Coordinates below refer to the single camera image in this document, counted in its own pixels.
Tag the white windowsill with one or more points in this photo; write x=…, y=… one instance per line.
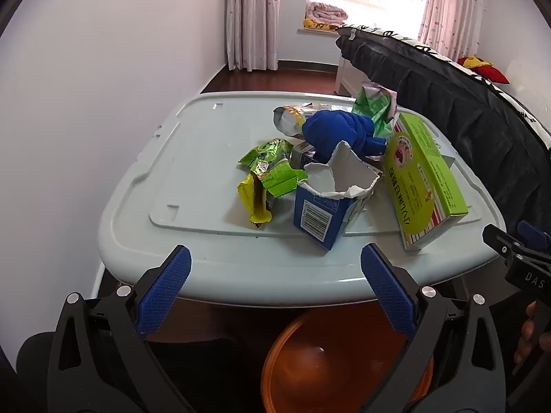
x=314, y=31

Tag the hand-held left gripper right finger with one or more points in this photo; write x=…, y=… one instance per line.
x=387, y=292

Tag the blue crumpled cloth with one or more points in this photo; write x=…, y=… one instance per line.
x=340, y=131

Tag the pink patterned curtain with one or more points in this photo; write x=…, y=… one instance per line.
x=452, y=13
x=252, y=17

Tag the orange plastic bucket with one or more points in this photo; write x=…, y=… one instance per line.
x=335, y=365

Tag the grey storage box lid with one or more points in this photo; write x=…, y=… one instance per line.
x=206, y=146

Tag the folded pink quilt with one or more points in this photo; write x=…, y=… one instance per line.
x=325, y=12

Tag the yellow snack wrapper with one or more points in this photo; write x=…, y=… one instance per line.
x=247, y=193

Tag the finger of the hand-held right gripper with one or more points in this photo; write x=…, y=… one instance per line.
x=499, y=241
x=533, y=234

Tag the torn blue carton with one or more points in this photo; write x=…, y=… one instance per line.
x=318, y=215

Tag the black white patterned bedspread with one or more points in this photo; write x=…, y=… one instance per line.
x=434, y=51

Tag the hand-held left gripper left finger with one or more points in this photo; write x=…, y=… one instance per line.
x=165, y=292

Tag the white bed frame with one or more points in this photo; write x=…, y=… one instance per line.
x=346, y=73

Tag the person's right hand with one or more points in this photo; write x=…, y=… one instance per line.
x=526, y=340

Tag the green cardboard box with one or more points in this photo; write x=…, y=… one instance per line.
x=426, y=172

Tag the yellow foil snack bag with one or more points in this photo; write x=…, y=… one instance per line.
x=286, y=120

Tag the red pillow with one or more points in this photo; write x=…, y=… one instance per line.
x=484, y=69

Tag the green snack wrapper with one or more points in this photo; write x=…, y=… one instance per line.
x=280, y=178
x=267, y=150

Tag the green pink plastic bag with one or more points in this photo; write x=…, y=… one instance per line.
x=374, y=103

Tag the yellow striped cloth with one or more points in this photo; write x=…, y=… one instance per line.
x=318, y=25

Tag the small blue carton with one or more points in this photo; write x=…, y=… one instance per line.
x=301, y=153

